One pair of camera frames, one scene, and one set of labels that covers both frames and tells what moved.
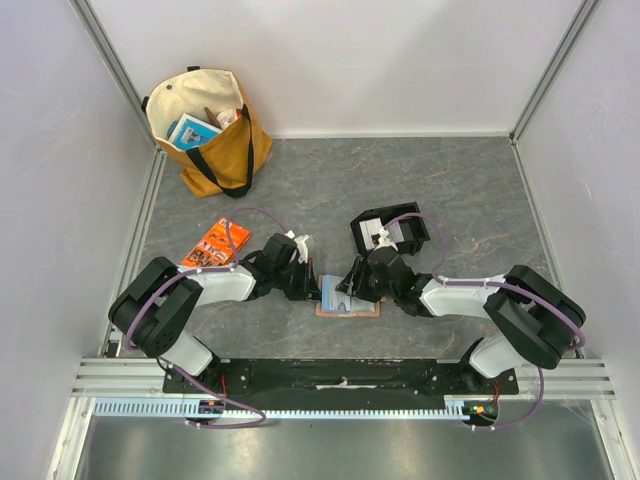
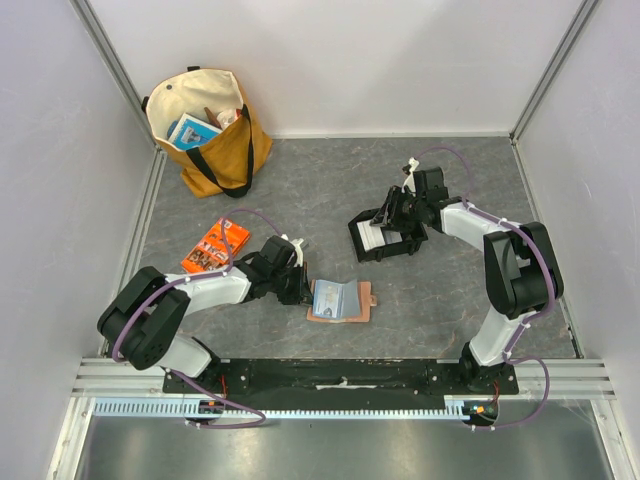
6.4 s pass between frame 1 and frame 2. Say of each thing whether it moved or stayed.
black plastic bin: stayed
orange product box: stayed
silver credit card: moved
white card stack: stayed
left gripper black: stayed
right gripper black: moved
